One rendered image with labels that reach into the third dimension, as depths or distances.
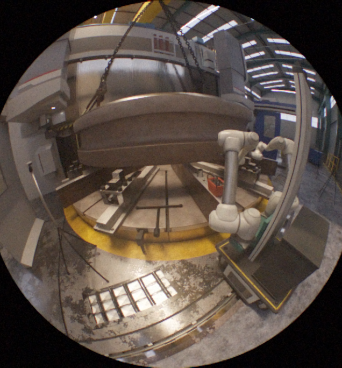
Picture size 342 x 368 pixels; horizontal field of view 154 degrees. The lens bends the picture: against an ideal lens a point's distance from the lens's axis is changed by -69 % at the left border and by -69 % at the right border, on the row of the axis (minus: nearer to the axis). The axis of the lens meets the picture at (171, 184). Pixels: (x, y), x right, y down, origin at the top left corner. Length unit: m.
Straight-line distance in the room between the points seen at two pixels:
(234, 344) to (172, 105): 2.51
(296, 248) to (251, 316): 0.88
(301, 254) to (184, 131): 1.73
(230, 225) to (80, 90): 4.63
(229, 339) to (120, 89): 5.46
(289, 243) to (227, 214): 0.46
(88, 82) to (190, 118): 3.60
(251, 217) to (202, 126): 1.36
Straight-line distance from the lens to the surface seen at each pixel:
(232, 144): 0.93
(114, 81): 4.61
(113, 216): 1.57
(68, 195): 2.49
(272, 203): 1.31
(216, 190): 1.23
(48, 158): 4.24
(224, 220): 0.89
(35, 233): 3.03
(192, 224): 1.48
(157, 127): 1.70
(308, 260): 0.89
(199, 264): 1.53
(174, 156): 1.61
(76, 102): 4.42
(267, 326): 1.61
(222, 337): 1.43
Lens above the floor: 1.36
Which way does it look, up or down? 27 degrees down
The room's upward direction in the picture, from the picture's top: 3 degrees counter-clockwise
